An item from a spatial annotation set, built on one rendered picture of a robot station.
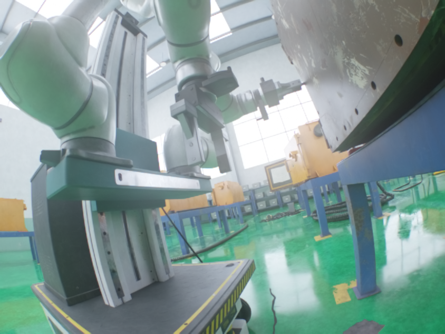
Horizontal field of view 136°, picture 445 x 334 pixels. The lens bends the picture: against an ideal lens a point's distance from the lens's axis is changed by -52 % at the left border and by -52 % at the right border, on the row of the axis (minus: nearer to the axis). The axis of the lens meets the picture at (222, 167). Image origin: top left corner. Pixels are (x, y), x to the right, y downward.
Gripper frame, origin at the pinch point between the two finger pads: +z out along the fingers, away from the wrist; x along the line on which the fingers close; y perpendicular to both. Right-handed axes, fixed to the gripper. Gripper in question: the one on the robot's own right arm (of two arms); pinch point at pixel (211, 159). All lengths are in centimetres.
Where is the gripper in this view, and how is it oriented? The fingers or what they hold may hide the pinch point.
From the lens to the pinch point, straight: 36.3
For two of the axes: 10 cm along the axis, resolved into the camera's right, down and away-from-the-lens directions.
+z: 2.2, 9.5, -2.1
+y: -9.1, 2.8, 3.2
